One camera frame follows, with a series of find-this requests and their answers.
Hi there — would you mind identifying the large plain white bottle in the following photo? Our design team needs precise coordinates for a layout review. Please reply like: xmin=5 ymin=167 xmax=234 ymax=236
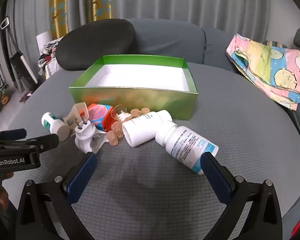
xmin=122 ymin=110 xmax=178 ymax=147

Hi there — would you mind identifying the pile of clothes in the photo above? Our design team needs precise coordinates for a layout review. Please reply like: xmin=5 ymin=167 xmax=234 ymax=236
xmin=37 ymin=39 xmax=63 ymax=78

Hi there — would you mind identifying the amber vial strip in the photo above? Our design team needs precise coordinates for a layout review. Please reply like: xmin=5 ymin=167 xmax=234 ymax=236
xmin=129 ymin=107 xmax=150 ymax=118
xmin=107 ymin=122 xmax=125 ymax=147

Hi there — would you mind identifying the clear plastic cup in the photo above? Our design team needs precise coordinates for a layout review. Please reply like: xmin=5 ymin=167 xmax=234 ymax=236
xmin=111 ymin=105 xmax=130 ymax=123

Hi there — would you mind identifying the white plug-in device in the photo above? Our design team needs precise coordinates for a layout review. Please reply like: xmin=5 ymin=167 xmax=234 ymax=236
xmin=74 ymin=116 xmax=98 ymax=153

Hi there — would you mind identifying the small white bottle green label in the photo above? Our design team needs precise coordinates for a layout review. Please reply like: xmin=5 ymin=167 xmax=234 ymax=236
xmin=41 ymin=112 xmax=71 ymax=142

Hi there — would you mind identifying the white bottle blue orange label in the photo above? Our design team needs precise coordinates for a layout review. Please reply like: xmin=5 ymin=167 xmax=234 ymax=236
xmin=155 ymin=126 xmax=219 ymax=175

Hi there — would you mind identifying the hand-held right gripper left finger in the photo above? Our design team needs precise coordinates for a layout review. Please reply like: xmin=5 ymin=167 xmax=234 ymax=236
xmin=16 ymin=151 xmax=98 ymax=240

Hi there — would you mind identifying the colourful printed cloth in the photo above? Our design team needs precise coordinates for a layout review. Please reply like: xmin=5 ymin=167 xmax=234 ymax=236
xmin=226 ymin=33 xmax=300 ymax=111

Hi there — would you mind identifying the grey curtain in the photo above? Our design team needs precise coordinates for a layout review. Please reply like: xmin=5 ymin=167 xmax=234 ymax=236
xmin=5 ymin=0 xmax=298 ymax=53

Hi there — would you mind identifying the potted plant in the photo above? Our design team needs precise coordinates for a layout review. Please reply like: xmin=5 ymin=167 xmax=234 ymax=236
xmin=0 ymin=82 xmax=10 ymax=105

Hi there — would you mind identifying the black cushion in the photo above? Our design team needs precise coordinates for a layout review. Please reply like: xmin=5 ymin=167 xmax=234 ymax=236
xmin=55 ymin=19 xmax=136 ymax=71

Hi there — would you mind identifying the clear plastic blister pack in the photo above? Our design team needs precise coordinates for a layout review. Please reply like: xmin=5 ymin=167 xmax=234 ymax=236
xmin=63 ymin=102 xmax=108 ymax=153

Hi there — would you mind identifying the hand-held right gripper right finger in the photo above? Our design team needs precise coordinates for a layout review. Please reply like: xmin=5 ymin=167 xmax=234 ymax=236
xmin=200 ymin=151 xmax=283 ymax=240

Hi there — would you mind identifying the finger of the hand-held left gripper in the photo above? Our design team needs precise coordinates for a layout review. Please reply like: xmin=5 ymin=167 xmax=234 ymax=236
xmin=0 ymin=133 xmax=60 ymax=153
xmin=0 ymin=128 xmax=27 ymax=142

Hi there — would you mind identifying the white board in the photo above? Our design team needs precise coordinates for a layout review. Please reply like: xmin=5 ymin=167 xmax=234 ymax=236
xmin=36 ymin=31 xmax=53 ymax=55

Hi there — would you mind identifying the green cardboard box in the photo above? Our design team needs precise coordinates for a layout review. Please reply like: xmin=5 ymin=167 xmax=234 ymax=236
xmin=69 ymin=55 xmax=199 ymax=120

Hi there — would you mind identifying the orange bottle pink label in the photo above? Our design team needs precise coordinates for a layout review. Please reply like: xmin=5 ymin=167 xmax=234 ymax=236
xmin=87 ymin=104 xmax=114 ymax=132

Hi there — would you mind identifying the black white flat mop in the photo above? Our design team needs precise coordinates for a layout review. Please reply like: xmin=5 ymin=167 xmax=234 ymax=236
xmin=0 ymin=17 xmax=38 ymax=92

